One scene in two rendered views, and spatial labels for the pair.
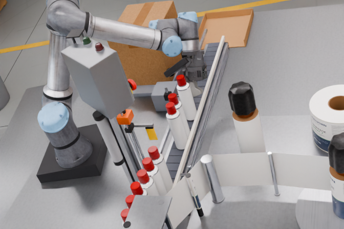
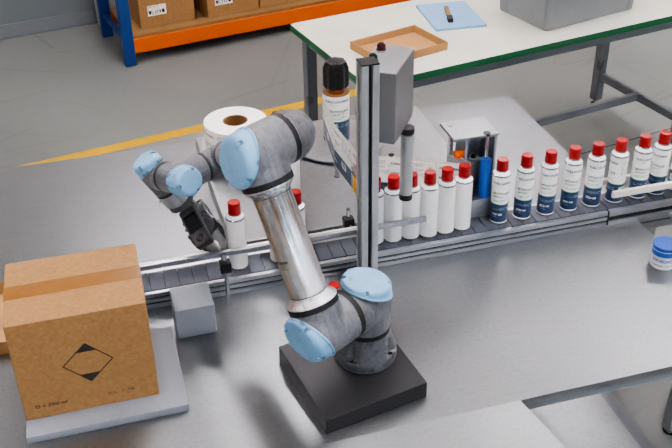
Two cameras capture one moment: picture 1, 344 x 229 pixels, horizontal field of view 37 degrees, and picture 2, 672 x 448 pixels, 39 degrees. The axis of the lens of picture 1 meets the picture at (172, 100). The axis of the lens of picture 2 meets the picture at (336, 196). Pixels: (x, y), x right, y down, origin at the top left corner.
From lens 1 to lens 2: 329 cm
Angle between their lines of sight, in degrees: 98
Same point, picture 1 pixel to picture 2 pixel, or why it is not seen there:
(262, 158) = (337, 135)
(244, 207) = not seen: hidden behind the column
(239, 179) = (347, 174)
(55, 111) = (363, 273)
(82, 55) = (396, 57)
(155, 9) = (41, 274)
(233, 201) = not seen: hidden behind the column
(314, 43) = (29, 227)
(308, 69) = (96, 219)
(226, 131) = (258, 229)
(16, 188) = (455, 423)
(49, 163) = (395, 377)
